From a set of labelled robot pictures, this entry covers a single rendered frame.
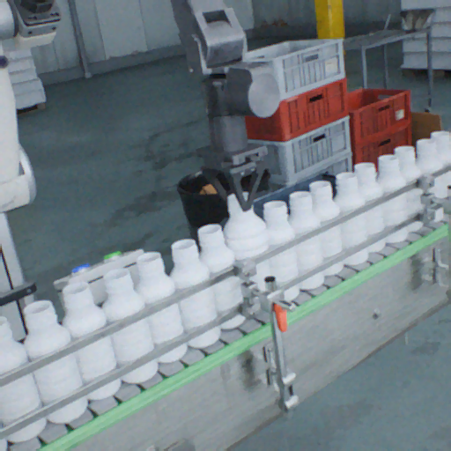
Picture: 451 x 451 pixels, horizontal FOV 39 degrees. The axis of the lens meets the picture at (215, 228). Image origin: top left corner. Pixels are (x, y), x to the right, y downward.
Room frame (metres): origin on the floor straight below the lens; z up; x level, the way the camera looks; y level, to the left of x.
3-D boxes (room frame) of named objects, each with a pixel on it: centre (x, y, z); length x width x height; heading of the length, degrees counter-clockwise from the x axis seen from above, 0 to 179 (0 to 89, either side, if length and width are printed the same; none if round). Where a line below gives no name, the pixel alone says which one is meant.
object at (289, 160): (3.61, -0.53, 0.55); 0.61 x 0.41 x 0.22; 131
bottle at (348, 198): (1.06, -0.24, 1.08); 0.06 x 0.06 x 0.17
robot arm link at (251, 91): (0.91, -0.07, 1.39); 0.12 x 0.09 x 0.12; 34
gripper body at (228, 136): (0.94, -0.04, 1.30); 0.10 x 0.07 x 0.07; 34
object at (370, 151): (4.09, -1.05, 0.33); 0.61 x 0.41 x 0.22; 127
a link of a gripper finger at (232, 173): (0.93, -0.05, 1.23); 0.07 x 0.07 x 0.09; 34
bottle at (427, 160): (1.20, -0.44, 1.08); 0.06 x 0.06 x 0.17
